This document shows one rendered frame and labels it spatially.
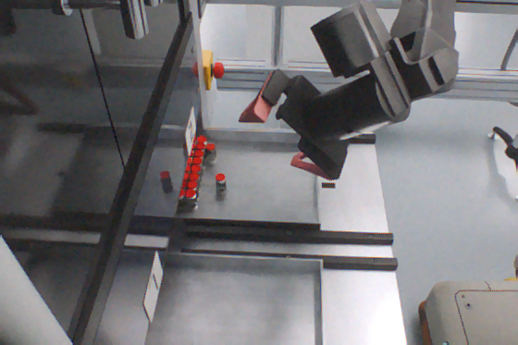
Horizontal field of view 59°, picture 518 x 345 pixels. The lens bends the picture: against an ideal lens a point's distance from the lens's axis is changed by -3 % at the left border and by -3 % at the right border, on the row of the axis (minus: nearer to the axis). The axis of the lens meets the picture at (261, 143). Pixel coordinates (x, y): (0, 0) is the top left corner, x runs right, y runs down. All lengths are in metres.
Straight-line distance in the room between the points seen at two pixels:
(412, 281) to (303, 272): 1.13
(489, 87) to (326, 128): 1.66
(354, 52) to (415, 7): 0.13
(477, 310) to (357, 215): 0.77
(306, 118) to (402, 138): 2.02
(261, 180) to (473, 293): 0.91
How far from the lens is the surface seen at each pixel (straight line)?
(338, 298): 0.87
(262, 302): 0.85
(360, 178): 1.05
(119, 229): 0.56
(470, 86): 2.11
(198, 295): 0.87
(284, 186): 1.01
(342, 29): 0.47
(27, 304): 0.23
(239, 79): 1.97
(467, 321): 1.63
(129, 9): 0.40
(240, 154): 1.07
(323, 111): 0.51
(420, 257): 2.06
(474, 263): 2.12
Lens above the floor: 1.64
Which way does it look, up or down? 43 degrees down
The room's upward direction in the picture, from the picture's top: straight up
